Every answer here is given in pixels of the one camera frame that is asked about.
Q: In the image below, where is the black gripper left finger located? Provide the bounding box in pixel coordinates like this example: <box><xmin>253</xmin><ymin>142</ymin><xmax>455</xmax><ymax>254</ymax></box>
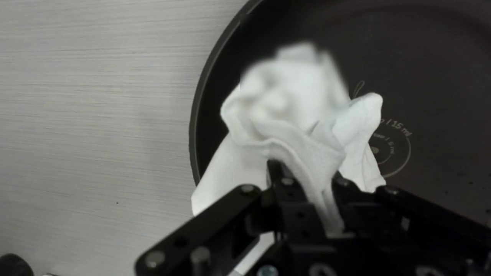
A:
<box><xmin>265</xmin><ymin>159</ymin><xmax>330</xmax><ymax>238</ymax></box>

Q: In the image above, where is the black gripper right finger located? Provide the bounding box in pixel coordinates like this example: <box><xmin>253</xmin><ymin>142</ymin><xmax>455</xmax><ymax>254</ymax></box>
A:
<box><xmin>330</xmin><ymin>172</ymin><xmax>391</xmax><ymax>238</ymax></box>

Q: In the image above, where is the blue-striped dish cloth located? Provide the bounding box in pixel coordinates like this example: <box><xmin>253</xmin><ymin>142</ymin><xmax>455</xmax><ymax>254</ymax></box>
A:
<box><xmin>190</xmin><ymin>42</ymin><xmax>388</xmax><ymax>240</ymax></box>

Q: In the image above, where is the dark non-stick frying pan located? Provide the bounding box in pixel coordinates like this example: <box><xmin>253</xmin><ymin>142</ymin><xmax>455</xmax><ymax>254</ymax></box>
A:
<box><xmin>187</xmin><ymin>0</ymin><xmax>491</xmax><ymax>231</ymax></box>

